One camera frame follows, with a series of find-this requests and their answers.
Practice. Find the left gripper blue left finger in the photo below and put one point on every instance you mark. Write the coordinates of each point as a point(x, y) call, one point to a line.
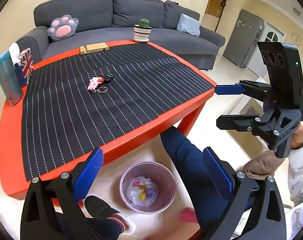
point(84, 174)

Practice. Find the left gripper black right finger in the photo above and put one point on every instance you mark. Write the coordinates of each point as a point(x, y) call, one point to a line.
point(221, 179)

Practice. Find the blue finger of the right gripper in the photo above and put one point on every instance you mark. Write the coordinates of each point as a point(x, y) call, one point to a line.
point(229, 89)
point(236, 123)

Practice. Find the pink pig keychain toy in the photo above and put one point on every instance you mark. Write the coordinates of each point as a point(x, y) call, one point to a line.
point(95, 83)

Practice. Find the pink trash bin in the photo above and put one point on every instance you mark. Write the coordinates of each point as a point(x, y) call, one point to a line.
point(147, 187)

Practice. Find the person's right hand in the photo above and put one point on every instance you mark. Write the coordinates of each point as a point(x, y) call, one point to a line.
point(297, 138)

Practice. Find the person's blue jeans leg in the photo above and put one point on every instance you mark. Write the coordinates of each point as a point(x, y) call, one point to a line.
point(187, 159)

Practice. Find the black slipper with sock foot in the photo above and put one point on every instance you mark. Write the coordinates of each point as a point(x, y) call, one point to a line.
point(99, 209)

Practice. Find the grey refrigerator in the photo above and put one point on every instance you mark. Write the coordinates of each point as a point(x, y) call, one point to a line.
point(243, 41)

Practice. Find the light blue cushion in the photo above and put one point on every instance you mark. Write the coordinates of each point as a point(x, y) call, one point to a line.
point(188, 25)

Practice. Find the black striped table mat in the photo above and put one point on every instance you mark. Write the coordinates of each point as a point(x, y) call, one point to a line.
point(62, 120)

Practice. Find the red coffee table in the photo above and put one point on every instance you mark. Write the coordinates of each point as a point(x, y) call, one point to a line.
point(12, 175)

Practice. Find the potted cactus striped pot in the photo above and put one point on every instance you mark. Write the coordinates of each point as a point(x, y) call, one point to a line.
point(142, 31)

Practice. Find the teal thermos bottle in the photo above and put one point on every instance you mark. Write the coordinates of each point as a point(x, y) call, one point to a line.
point(8, 79)

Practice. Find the wooden phone stand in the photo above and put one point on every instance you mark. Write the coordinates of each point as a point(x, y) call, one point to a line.
point(93, 48)

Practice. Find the union jack tissue box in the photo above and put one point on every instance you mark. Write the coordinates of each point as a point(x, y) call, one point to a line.
point(22, 62)

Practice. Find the cat paw cushion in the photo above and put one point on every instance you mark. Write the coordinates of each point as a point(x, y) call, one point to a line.
point(62, 28)

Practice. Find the dark grey sofa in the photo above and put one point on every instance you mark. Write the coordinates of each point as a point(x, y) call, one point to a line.
point(113, 20)

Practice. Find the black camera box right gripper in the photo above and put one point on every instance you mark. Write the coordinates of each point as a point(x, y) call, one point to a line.
point(285, 72)

